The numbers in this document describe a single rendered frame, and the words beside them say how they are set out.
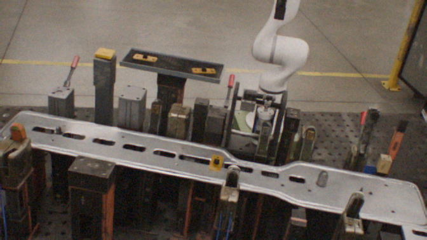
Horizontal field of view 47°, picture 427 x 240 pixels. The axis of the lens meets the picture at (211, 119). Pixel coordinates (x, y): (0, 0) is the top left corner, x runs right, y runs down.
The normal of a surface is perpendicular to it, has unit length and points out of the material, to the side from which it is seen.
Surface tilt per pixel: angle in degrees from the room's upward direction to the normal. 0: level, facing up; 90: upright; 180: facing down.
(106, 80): 90
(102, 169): 0
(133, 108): 90
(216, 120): 90
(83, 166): 0
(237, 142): 0
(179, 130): 90
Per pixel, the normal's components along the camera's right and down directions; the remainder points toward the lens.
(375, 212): 0.13, -0.85
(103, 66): -0.15, 0.49
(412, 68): -0.98, -0.01
